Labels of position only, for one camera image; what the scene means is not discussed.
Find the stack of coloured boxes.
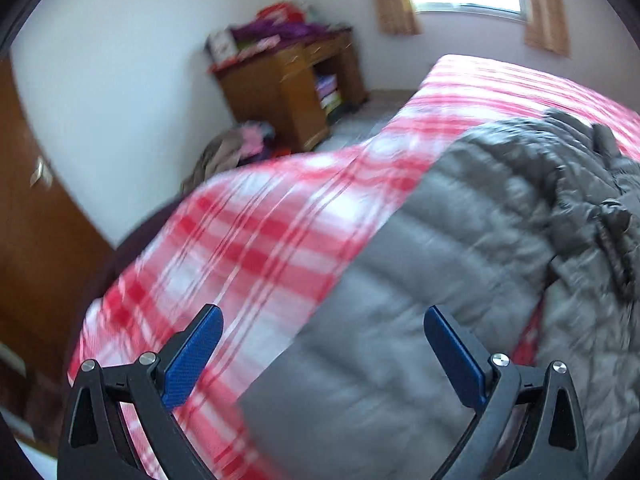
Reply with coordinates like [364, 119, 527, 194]
[315, 74, 344, 111]

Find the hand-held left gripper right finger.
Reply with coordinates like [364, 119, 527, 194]
[423, 305, 588, 480]

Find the white box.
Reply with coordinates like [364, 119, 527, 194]
[207, 30, 239, 62]

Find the pile of clothes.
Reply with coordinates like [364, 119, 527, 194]
[182, 120, 293, 193]

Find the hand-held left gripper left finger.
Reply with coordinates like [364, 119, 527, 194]
[59, 304, 224, 480]

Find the metal door handle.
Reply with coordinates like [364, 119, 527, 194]
[30, 157, 53, 188]

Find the grey puffer jacket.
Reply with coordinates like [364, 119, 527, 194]
[240, 107, 640, 480]

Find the red bag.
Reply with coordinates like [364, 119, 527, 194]
[257, 2, 297, 24]

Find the bed with red plaid sheet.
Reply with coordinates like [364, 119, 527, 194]
[67, 54, 640, 480]

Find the purple cloth pile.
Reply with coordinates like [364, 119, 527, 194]
[230, 17, 351, 45]

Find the wooden door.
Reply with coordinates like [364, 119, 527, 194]
[0, 55, 118, 456]

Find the wooden desk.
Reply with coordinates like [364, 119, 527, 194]
[210, 30, 368, 153]

